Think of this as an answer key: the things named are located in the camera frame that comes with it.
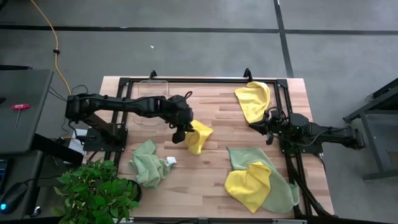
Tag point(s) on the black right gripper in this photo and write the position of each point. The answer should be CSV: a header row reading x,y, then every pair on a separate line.
x,y
278,123

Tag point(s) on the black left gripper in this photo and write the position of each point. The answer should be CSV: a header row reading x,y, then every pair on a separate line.
x,y
178,112

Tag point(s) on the yellow microfiber towel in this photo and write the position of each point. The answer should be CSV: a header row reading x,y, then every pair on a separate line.
x,y
253,99
199,137
248,186

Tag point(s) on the clear plastic bin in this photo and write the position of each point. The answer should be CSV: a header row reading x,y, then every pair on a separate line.
x,y
152,87

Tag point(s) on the green microfiber towel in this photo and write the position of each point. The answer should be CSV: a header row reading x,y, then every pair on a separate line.
x,y
280,193
149,171

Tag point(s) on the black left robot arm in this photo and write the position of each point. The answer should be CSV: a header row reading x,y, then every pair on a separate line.
x,y
124,104

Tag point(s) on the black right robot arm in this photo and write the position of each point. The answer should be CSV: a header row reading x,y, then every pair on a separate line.
x,y
335,133

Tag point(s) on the white paper tag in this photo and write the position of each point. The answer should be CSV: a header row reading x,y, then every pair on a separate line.
x,y
171,160

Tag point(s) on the black plant pot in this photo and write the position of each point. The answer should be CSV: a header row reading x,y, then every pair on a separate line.
x,y
138,189

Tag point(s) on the green leafy plant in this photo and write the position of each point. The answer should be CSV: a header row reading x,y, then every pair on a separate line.
x,y
93,193

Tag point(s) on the white paper sheet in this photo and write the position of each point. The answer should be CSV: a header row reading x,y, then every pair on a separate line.
x,y
74,146

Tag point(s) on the dark metal side table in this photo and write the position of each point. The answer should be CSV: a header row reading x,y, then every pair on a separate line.
x,y
385,96

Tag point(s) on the black desk beam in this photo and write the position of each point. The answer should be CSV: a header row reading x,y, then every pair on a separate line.
x,y
56,149

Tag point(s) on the grey desk panel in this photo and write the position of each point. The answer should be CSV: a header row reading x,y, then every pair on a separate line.
x,y
28,124

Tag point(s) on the dark low desk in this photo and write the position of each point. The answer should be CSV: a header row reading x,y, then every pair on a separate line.
x,y
21,168

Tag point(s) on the small metal desk clamp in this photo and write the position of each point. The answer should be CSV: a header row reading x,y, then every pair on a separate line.
x,y
36,211

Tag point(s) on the black computer mouse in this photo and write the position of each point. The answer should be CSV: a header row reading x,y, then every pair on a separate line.
x,y
14,196

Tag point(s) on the black keyboard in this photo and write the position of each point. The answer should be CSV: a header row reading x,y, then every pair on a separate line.
x,y
2,174

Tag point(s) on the black aluminium table frame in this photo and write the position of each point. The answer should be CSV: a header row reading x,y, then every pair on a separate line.
x,y
202,80

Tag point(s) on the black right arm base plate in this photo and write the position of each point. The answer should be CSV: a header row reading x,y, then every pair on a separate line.
x,y
311,150

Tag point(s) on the silver aluminium rail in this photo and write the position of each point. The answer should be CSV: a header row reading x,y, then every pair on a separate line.
x,y
248,221

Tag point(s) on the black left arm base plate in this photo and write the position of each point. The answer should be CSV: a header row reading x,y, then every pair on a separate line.
x,y
93,144

